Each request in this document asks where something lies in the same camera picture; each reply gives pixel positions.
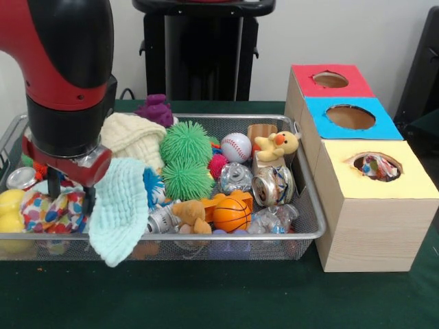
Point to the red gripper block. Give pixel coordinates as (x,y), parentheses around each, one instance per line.
(96,168)

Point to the white cloth round dots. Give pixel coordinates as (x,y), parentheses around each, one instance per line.
(41,212)

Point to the mint waffle cloth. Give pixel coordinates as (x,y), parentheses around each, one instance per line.
(116,205)

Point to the white cloth small colourful shapes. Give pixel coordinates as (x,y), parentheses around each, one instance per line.
(375,168)

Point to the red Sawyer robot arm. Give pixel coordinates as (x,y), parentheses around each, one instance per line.
(61,85)

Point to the shallow clear mesh bin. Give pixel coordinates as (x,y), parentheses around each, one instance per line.
(302,246)

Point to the wooden box three holes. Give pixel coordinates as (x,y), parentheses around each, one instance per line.
(374,233)

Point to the small red soda can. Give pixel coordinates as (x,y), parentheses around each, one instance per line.
(20,178)

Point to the yellow tennis ball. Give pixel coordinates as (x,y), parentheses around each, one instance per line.
(10,202)

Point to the cream waffle cloth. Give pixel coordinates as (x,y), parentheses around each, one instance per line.
(137,137)

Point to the purple rubber toy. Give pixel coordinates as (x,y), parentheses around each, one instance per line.
(157,109)

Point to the green spiky rubber ball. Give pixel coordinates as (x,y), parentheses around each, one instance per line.
(187,144)

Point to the orange toy basketball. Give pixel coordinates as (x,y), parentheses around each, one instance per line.
(231,214)

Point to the white toy baseball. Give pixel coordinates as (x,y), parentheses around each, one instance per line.
(236,147)

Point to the dark green table cloth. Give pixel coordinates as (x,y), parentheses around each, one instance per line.
(425,121)
(205,301)

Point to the open tin can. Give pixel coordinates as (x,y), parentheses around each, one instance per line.
(274,186)

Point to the yellow plush duck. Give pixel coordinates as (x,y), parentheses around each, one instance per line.
(278,144)

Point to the black stand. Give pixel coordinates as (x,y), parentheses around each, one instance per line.
(422,68)

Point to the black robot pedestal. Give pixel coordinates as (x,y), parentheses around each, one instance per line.
(205,51)

